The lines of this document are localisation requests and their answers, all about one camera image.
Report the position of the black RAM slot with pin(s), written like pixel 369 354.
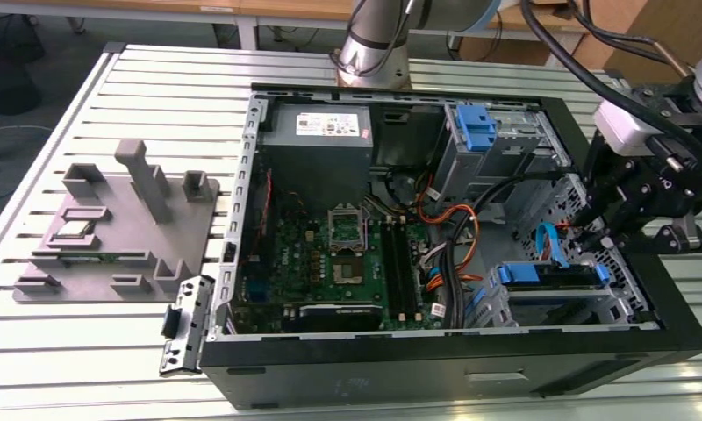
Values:
pixel 392 267

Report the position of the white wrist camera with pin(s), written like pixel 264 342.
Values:
pixel 619 125

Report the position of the grey power supply unit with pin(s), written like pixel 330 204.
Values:
pixel 314 166

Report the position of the black graphics card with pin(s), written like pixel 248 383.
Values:
pixel 338 318

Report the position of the grey parts rack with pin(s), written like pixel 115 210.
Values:
pixel 134 241

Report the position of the black wrist mount bracket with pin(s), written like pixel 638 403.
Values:
pixel 648 94

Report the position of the grey metal disk bay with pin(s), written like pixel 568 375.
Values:
pixel 562 296

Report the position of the silver CPU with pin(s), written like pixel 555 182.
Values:
pixel 77 229

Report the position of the green RAM stick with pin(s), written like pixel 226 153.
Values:
pixel 93 257

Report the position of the CPU socket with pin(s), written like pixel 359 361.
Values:
pixel 351 271

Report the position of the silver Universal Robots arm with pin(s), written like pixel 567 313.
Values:
pixel 373 57

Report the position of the silver optical drive cage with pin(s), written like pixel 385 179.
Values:
pixel 503 166

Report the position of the blue plastic drive latch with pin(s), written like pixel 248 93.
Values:
pixel 475 127

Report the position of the white framed wooden desk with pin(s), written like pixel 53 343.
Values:
pixel 152 9
pixel 473 35

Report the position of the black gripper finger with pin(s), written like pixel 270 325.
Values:
pixel 604 184
pixel 648 239

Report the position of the wooden cabinet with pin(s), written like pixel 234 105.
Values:
pixel 695 22

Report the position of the hard disk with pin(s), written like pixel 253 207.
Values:
pixel 555 276

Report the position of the thin metal locking lever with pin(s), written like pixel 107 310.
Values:
pixel 364 237

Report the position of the green motherboard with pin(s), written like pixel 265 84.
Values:
pixel 292 263

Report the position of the grey hinged slot bracket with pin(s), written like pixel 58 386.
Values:
pixel 189 324

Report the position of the black open PC case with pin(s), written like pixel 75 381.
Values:
pixel 385 368

